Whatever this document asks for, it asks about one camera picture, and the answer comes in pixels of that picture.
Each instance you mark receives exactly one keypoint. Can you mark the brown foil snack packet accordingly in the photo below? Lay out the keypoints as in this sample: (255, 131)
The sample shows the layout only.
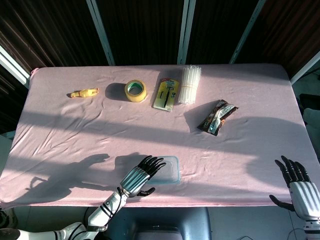
(217, 117)

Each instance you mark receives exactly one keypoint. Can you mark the grey robot torso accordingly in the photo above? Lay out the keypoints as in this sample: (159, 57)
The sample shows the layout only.
(160, 220)

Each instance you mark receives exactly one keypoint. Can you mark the yellow rubber chicken toy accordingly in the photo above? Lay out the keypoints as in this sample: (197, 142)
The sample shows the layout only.
(83, 93)

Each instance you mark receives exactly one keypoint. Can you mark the clear plastic container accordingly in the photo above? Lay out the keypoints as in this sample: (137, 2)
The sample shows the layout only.
(168, 172)

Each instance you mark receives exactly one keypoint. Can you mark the pink tablecloth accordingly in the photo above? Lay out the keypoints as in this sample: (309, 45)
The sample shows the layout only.
(150, 130)

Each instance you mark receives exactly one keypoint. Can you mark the yellow rubber band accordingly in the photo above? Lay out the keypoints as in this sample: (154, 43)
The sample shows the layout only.
(190, 85)

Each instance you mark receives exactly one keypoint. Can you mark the white background object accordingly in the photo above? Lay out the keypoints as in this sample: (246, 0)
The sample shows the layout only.
(312, 122)

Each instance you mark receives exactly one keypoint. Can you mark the white metal frame post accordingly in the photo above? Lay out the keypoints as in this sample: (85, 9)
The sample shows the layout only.
(305, 68)
(13, 66)
(101, 30)
(186, 30)
(247, 30)

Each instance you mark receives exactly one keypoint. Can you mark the yellow tape roll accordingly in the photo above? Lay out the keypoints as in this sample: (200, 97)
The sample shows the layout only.
(136, 95)

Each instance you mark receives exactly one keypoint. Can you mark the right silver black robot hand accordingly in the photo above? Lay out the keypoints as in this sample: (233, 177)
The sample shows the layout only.
(306, 197)

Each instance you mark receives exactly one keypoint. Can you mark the bundle of clear plastic sticks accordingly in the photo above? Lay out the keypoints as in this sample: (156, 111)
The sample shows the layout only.
(189, 85)

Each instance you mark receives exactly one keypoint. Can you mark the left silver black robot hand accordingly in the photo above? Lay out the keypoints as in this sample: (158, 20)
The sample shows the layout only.
(135, 178)

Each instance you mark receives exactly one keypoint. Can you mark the razor in yellow blister pack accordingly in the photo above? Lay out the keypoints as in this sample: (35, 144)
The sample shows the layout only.
(166, 96)

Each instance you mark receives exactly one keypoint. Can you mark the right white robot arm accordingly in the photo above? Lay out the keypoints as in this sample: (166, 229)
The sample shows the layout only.
(312, 230)

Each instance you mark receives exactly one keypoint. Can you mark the black background equipment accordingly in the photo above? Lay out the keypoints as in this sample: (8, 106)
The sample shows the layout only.
(310, 101)

